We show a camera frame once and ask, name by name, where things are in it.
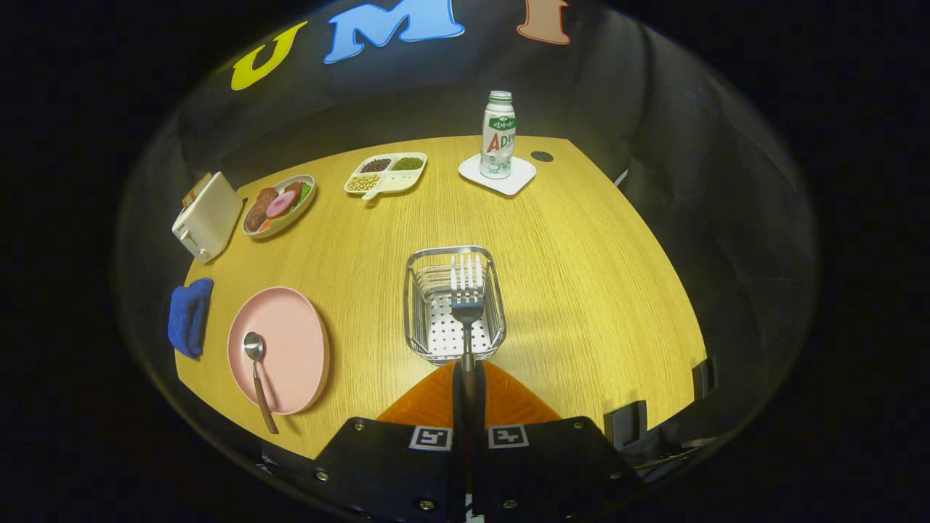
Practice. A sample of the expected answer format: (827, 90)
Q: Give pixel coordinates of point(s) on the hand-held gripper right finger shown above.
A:
(545, 465)

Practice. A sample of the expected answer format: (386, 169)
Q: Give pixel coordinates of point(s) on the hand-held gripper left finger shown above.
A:
(392, 465)

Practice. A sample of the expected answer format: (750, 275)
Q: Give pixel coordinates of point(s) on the pink round plate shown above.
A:
(290, 349)

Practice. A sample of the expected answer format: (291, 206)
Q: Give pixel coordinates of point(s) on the blue folded towel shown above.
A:
(189, 319)

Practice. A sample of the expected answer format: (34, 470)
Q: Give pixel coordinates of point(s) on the grey plate with food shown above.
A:
(301, 209)

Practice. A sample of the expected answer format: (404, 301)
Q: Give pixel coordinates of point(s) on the pink ham slice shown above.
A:
(281, 205)

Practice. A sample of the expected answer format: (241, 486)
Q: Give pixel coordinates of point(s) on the white divided dish with beans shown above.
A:
(392, 180)

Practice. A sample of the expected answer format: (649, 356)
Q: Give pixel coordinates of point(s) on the green lettuce leaf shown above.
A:
(305, 192)

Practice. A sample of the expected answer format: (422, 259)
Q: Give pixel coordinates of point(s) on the brown meat piece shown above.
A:
(258, 211)

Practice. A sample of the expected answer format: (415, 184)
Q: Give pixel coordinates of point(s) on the white square coaster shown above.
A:
(517, 178)

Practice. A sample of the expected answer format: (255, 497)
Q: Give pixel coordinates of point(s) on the white toaster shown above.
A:
(211, 218)

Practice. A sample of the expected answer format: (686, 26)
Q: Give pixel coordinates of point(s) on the black round table cap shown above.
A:
(542, 156)

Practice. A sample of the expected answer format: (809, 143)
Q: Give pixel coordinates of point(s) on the white drink bottle green cap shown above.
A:
(498, 142)

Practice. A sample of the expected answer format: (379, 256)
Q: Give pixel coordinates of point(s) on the toast bread slice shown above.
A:
(196, 190)

